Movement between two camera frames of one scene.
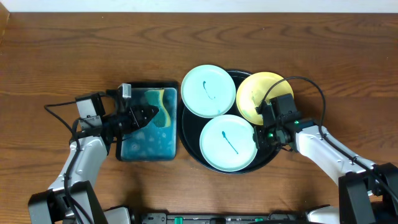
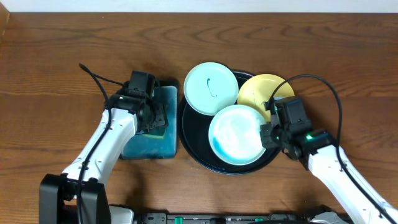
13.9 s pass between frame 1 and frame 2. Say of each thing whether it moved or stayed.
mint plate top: stayed
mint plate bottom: moved
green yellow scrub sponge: moved
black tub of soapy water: stayed
